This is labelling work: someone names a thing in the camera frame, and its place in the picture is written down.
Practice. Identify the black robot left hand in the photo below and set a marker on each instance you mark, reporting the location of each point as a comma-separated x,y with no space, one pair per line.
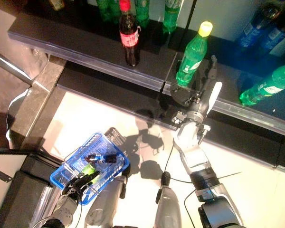
80,185

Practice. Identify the green Sprite can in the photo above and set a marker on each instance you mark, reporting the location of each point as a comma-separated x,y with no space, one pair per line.
89,169

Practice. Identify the blue plastic shopping basket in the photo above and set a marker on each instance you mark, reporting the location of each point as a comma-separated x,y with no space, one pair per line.
55,180

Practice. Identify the brown curtain panel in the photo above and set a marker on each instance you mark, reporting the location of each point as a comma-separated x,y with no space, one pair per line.
0,95

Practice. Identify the clear plastic price rail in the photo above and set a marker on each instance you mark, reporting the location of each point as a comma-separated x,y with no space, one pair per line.
97,66
45,202
133,113

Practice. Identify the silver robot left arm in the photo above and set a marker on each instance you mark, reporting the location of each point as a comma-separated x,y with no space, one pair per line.
64,211

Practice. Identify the silver robot right leg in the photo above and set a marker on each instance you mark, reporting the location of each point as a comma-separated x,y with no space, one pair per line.
168,206

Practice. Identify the Coca-Cola bottle red cap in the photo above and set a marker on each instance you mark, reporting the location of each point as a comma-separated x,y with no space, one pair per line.
129,40

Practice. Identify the metal shelf upright post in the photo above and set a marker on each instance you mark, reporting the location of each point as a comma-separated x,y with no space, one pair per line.
12,66

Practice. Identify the black metal bracket bar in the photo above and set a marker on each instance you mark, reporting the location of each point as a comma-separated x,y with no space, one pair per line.
2,174

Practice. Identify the Pepsi cola bottle blue cap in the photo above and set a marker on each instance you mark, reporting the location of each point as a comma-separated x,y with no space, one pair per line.
251,28
110,158
275,38

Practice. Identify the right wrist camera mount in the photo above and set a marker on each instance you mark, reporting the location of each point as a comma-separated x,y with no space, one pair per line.
180,117

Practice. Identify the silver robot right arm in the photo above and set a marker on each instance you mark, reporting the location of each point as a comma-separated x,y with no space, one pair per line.
192,147

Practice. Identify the pale yellow tea bottle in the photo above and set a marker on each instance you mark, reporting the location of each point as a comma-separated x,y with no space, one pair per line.
57,3

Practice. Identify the dark low display base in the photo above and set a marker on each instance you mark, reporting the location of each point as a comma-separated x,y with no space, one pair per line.
19,190

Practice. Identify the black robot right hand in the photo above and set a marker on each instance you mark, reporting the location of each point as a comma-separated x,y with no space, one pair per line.
183,95

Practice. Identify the black shelf board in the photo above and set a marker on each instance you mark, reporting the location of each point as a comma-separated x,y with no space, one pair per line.
109,88
85,42

